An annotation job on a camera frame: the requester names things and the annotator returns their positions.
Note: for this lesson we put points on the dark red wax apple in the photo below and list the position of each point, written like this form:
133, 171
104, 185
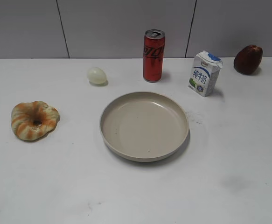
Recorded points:
248, 59

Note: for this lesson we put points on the ring-shaped orange striped croissant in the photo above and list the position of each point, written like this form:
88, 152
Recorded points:
33, 120

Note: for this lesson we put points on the white blue milk carton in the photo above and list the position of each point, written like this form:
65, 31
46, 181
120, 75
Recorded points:
204, 73

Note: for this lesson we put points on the beige round plate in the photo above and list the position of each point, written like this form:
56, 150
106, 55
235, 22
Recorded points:
144, 126

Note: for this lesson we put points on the white egg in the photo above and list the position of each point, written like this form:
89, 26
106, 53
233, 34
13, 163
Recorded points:
96, 75

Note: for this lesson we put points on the red cola can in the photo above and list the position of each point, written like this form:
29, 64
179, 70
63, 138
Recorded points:
153, 53

